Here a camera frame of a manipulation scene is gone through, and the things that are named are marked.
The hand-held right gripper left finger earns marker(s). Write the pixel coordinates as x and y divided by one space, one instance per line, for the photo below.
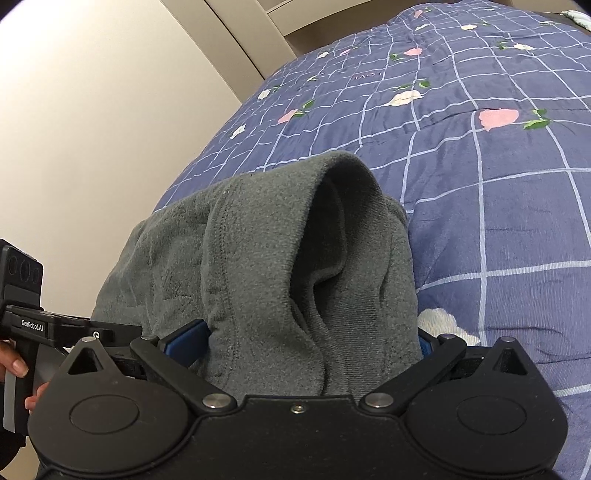
184 346

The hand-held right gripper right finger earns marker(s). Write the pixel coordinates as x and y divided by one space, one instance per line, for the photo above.
422 345

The grey fleece pants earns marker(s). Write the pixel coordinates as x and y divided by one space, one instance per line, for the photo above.
258 258

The person's left hand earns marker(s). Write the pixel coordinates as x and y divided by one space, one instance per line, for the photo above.
16 362

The purple checkered floral blanket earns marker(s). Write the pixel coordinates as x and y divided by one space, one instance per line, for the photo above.
485 207

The white floral pillow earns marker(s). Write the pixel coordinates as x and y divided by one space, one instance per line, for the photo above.
581 17

